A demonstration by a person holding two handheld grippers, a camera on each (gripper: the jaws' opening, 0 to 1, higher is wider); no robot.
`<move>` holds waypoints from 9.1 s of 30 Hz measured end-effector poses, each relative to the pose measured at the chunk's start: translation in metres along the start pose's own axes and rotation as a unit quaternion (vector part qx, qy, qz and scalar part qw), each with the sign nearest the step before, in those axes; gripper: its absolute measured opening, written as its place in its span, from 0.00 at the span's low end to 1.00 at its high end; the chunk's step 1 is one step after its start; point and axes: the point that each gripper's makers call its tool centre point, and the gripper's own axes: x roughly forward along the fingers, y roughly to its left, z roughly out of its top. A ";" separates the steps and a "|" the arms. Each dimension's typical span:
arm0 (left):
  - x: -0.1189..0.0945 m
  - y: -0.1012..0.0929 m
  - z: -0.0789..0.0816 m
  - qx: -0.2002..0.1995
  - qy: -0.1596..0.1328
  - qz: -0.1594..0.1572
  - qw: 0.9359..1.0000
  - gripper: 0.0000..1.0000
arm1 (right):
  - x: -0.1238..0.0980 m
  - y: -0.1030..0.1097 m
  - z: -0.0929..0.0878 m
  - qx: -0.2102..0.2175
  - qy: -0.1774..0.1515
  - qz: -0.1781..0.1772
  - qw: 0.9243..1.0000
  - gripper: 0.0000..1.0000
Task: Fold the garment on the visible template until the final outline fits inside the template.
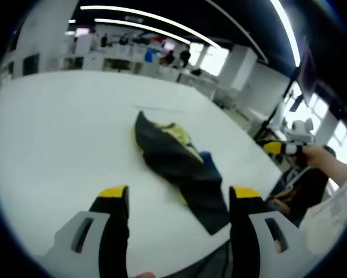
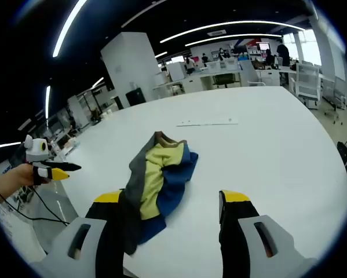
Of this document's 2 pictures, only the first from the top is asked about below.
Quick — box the black stand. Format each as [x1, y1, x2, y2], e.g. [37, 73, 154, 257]
[254, 82, 295, 141]

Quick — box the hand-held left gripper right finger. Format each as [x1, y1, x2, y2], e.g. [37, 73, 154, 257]
[228, 185, 320, 278]

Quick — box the person's white shirt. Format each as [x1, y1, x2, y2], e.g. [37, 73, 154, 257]
[299, 170, 347, 257]

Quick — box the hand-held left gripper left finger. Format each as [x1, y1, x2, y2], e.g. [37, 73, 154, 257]
[34, 185, 131, 278]

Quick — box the long ceiling light strip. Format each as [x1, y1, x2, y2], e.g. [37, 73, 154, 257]
[79, 5, 221, 49]
[94, 18, 192, 45]
[270, 0, 302, 68]

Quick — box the blue object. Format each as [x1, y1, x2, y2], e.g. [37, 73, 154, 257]
[145, 48, 160, 63]

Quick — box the white square pillar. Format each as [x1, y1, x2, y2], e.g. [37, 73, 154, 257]
[219, 45, 260, 90]
[16, 0, 79, 76]

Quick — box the small black monitor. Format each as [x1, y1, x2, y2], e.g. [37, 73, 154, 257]
[288, 93, 304, 112]

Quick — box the row of white office desks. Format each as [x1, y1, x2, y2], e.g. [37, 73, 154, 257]
[57, 50, 220, 96]

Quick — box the black box cabinet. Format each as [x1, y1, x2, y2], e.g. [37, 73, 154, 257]
[22, 54, 40, 76]

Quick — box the yellow black blue garment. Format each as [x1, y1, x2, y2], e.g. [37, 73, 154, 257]
[130, 111, 231, 236]

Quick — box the person's right hand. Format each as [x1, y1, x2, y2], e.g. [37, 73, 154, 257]
[302, 144, 338, 169]

